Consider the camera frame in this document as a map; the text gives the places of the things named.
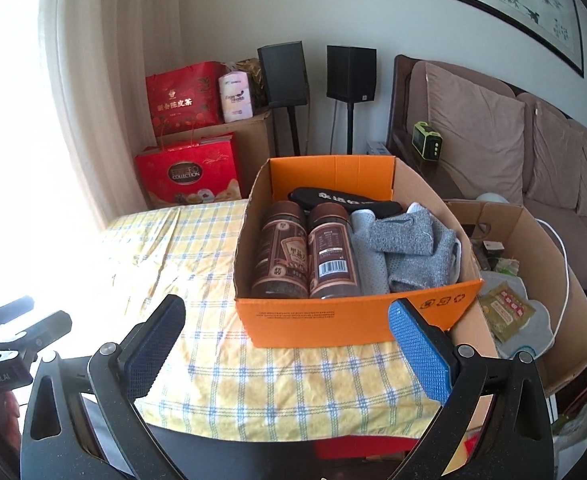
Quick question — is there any green black portable device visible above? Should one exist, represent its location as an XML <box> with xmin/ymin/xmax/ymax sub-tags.
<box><xmin>411</xmin><ymin>121</ymin><xmax>444</xmax><ymax>162</ymax></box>

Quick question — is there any white curtain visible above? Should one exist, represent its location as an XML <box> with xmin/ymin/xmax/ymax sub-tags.
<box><xmin>38</xmin><ymin>0</ymin><xmax>184</xmax><ymax>221</ymax></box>

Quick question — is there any red box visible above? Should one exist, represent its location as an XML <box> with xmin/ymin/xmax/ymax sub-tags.
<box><xmin>315</xmin><ymin>435</ymin><xmax>421</xmax><ymax>461</ymax></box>

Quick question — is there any black speaker stand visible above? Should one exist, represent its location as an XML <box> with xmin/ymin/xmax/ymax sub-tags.
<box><xmin>344</xmin><ymin>101</ymin><xmax>357</xmax><ymax>156</ymax></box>
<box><xmin>286</xmin><ymin>105</ymin><xmax>301</xmax><ymax>157</ymax></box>

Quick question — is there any black soft case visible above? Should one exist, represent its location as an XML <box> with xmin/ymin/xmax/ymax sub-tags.
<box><xmin>287</xmin><ymin>186</ymin><xmax>403</xmax><ymax>221</ymax></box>

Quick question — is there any white cable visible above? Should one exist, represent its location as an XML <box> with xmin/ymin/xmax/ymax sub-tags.
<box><xmin>536</xmin><ymin>217</ymin><xmax>574</xmax><ymax>346</ymax></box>

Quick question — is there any brown-lidded clear jar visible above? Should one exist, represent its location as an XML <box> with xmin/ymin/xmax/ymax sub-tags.
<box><xmin>307</xmin><ymin>203</ymin><xmax>361</xmax><ymax>300</ymax></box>
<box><xmin>250</xmin><ymin>201</ymin><xmax>310</xmax><ymax>300</ymax></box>

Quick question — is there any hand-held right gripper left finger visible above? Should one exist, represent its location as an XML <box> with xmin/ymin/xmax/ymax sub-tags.
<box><xmin>20</xmin><ymin>294</ymin><xmax>186</xmax><ymax>480</ymax></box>

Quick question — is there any gold wrapped package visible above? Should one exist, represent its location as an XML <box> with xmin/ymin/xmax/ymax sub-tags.
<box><xmin>233</xmin><ymin>57</ymin><xmax>266</xmax><ymax>111</ymax></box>

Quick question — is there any large brown sofa cushion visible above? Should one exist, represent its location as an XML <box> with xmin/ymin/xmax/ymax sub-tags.
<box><xmin>423</xmin><ymin>61</ymin><xmax>527</xmax><ymax>206</ymax></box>

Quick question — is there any white plastic bag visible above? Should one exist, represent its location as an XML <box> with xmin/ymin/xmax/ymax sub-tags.
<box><xmin>551</xmin><ymin>375</ymin><xmax>587</xmax><ymax>480</ymax></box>

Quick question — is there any pale blue pad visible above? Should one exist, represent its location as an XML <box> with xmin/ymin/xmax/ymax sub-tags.
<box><xmin>493</xmin><ymin>271</ymin><xmax>558</xmax><ymax>358</ymax></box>

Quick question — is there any orange cardboard box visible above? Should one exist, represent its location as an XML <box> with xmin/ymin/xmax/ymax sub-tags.
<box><xmin>233</xmin><ymin>155</ymin><xmax>485</xmax><ymax>350</ymax></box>

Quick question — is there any brown green packet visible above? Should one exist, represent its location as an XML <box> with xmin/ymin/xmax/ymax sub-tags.
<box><xmin>477</xmin><ymin>282</ymin><xmax>534</xmax><ymax>345</ymax></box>

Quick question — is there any white tissue pack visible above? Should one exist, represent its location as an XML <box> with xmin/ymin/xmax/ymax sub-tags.
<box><xmin>218</xmin><ymin>71</ymin><xmax>254</xmax><ymax>123</ymax></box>

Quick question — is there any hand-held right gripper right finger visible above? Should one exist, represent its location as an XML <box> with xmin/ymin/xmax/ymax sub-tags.
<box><xmin>388</xmin><ymin>297</ymin><xmax>557</xmax><ymax>480</ymax></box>

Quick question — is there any red tea gift bag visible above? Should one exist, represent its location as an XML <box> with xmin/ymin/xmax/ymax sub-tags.
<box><xmin>146</xmin><ymin>61</ymin><xmax>225</xmax><ymax>136</ymax></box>

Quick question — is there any brown cardboard carton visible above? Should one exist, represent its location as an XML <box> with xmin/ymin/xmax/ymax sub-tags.
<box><xmin>193</xmin><ymin>110</ymin><xmax>276</xmax><ymax>201</ymax></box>

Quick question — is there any black speaker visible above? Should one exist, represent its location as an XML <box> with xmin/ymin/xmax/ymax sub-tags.
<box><xmin>257</xmin><ymin>41</ymin><xmax>308</xmax><ymax>108</ymax></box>
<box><xmin>326</xmin><ymin>45</ymin><xmax>377</xmax><ymax>103</ymax></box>

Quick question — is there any yellow checked tablecloth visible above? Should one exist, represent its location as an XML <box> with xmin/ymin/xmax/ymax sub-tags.
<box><xmin>86</xmin><ymin>199</ymin><xmax>474</xmax><ymax>443</ymax></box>

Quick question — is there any red chocolate gift bag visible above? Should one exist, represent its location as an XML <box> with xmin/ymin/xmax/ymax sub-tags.
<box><xmin>134</xmin><ymin>132</ymin><xmax>241</xmax><ymax>209</ymax></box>

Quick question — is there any open brown cardboard box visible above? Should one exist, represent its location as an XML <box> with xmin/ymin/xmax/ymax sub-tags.
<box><xmin>443</xmin><ymin>199</ymin><xmax>587</xmax><ymax>396</ymax></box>

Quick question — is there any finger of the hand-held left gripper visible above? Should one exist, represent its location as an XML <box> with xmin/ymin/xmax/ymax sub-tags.
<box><xmin>0</xmin><ymin>310</ymin><xmax>73</xmax><ymax>361</ymax></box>
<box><xmin>0</xmin><ymin>296</ymin><xmax>35</xmax><ymax>334</ymax></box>

